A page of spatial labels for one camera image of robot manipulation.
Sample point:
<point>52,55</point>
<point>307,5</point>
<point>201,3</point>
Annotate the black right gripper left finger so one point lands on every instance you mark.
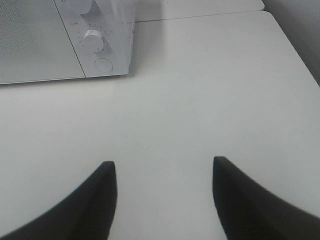
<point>85,214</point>

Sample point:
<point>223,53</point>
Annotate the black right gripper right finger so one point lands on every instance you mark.
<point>248,211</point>

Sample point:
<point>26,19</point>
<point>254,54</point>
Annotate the round white door button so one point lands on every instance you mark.
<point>103,65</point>

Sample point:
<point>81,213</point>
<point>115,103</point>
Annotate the white timer knob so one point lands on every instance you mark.
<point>94,40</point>

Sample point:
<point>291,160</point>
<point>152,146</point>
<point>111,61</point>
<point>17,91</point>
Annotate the white microwave door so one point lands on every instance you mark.
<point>34,44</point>

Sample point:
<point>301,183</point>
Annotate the white microwave oven body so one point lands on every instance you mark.
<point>115,19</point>

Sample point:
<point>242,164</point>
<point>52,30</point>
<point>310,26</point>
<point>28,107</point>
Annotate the upper white power knob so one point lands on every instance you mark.
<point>83,6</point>

